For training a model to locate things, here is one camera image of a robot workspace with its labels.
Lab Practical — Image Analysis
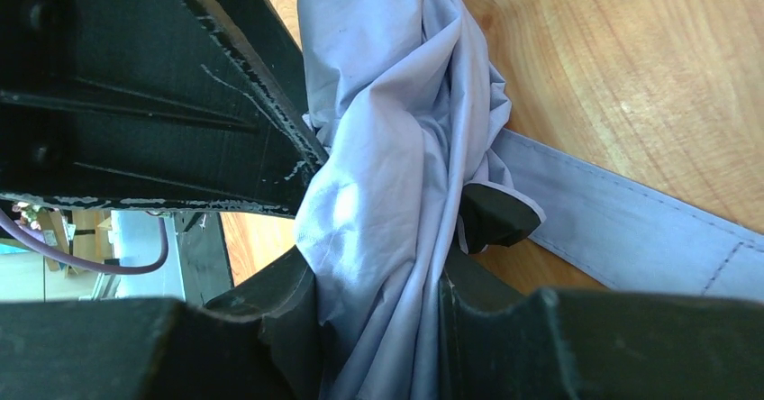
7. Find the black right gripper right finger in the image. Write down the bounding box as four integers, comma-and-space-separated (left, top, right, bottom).
439, 248, 763, 399

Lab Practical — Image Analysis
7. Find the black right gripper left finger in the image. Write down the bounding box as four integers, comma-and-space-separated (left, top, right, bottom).
1, 250, 323, 399

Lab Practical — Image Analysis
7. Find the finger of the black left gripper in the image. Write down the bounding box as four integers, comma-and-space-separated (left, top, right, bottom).
196, 0, 310, 118
1, 0, 327, 217

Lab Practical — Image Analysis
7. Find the lavender folding umbrella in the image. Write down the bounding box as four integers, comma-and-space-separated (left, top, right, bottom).
296, 0, 763, 399

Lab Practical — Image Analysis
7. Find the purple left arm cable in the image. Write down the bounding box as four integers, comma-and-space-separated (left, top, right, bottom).
0, 209, 170, 277

